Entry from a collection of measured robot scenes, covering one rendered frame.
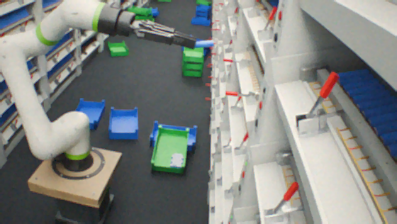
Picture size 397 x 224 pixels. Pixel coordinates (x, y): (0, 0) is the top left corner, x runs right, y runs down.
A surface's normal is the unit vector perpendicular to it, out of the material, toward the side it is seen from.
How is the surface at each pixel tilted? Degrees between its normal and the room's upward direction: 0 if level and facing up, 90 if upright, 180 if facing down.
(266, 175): 20
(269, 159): 90
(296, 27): 90
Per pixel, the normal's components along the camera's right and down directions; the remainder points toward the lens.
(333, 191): -0.23, -0.85
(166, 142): 0.10, -0.69
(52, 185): 0.13, -0.87
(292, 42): -0.04, 0.49
